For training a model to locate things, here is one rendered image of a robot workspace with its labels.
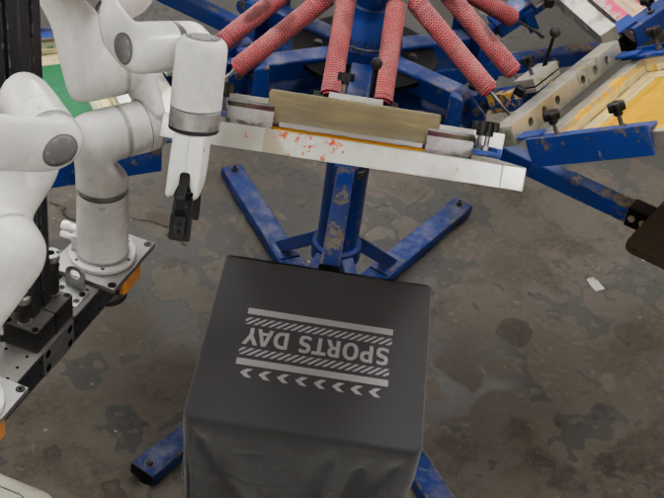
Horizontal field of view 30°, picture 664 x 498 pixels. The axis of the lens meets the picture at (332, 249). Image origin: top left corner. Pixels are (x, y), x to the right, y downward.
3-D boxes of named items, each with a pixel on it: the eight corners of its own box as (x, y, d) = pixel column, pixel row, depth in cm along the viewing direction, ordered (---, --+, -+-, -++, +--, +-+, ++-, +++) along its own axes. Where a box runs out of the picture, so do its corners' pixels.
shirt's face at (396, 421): (418, 451, 229) (418, 449, 229) (186, 415, 230) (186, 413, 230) (428, 287, 267) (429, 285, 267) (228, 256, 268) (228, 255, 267)
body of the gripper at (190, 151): (174, 106, 186) (168, 177, 190) (163, 124, 176) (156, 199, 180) (224, 114, 186) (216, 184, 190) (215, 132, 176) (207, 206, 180)
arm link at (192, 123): (176, 94, 185) (174, 112, 186) (166, 110, 177) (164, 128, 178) (225, 101, 185) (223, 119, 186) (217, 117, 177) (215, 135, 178)
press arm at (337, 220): (319, 422, 244) (322, 401, 240) (290, 418, 244) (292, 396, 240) (369, 99, 341) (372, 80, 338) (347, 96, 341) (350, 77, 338)
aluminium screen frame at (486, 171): (522, 192, 196) (527, 168, 196) (159, 136, 197) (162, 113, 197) (477, 171, 275) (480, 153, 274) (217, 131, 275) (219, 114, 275)
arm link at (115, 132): (61, 181, 224) (59, 105, 214) (128, 163, 231) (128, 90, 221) (84, 209, 218) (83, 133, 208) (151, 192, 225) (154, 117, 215)
